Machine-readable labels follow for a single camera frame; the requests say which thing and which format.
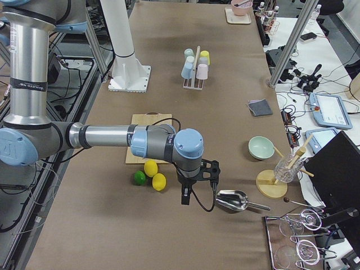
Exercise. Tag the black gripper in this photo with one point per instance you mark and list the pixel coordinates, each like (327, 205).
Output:
(187, 180)

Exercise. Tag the pink cup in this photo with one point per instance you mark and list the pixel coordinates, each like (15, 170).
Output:
(202, 72)

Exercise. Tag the mint green cup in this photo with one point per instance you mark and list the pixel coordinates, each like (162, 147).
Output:
(188, 52)

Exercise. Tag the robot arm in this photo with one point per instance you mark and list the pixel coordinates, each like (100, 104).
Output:
(29, 134)

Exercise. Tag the light blue cup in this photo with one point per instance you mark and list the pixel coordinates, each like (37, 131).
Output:
(186, 72)

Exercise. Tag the white cup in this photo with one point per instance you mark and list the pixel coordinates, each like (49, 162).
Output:
(190, 60)

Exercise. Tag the yellow cup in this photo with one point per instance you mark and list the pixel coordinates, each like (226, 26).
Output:
(204, 57)

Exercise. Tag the yellow lemon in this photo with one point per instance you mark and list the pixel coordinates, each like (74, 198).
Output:
(150, 168)
(159, 182)

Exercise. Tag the green lime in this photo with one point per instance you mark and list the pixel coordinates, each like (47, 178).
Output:
(139, 178)

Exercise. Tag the bamboo cutting board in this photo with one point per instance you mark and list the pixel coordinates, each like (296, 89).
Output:
(143, 119)

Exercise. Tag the wooden glass tree stand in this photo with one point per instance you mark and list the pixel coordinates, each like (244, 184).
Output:
(273, 183)

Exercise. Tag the mint green bowl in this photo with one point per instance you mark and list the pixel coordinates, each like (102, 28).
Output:
(261, 148)

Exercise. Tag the wine glass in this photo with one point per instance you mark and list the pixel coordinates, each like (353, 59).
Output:
(285, 173)

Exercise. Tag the purple cloth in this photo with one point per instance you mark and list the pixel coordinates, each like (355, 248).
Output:
(253, 101)

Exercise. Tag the grey cloth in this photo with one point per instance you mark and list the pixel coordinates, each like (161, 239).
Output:
(261, 108)

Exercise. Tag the teach pendant tablet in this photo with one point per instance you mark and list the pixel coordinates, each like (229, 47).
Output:
(320, 137)
(329, 111)

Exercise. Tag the black monitor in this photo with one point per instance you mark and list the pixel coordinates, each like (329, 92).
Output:
(336, 173)

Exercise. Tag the white rabbit tray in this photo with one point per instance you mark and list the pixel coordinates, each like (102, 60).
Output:
(231, 18)

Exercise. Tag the pink bowl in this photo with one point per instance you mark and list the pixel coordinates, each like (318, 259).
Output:
(241, 8)

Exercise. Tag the white wire cup holder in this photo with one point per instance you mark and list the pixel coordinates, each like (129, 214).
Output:
(194, 83)

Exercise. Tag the metal wire glass rack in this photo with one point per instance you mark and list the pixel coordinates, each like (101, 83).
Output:
(291, 242)

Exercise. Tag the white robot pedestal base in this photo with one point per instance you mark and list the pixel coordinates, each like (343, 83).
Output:
(128, 74)

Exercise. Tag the aluminium frame post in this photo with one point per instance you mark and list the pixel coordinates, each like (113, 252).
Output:
(300, 24)

